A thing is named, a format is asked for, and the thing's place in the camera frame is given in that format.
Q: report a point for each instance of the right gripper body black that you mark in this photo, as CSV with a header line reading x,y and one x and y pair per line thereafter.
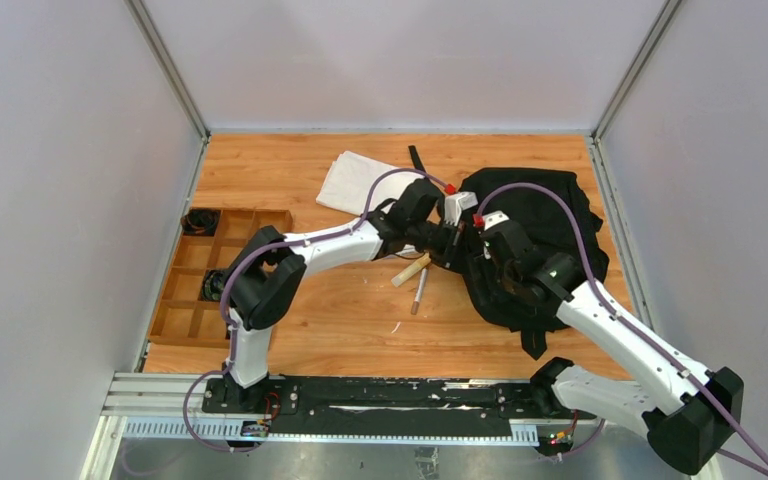
x,y
499,281

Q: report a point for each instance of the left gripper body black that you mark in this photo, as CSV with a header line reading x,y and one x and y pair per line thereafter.
x,y
450,242

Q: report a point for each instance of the brown capped white marker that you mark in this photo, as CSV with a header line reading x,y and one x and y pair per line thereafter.
x,y
422,282

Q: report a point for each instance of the black student backpack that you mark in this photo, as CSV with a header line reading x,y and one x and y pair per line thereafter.
x,y
551,227

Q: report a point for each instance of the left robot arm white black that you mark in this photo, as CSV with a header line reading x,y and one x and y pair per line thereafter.
x,y
261,283

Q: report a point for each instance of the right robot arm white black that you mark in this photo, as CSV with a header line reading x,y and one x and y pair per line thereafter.
x,y
622,344

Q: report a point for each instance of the yellow glue stick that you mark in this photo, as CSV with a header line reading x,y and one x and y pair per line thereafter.
x,y
411,270

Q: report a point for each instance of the folded white cloth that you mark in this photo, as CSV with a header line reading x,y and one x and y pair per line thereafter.
x,y
350,178

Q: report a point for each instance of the wooden compartment tray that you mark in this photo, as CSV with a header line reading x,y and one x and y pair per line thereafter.
x,y
187,311

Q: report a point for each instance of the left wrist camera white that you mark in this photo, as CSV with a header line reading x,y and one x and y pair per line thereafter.
x,y
455,205

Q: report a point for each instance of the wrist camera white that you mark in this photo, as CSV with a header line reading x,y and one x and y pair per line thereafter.
x,y
494,219
455,205

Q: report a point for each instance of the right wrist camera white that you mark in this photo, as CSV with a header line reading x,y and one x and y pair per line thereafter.
x,y
494,219

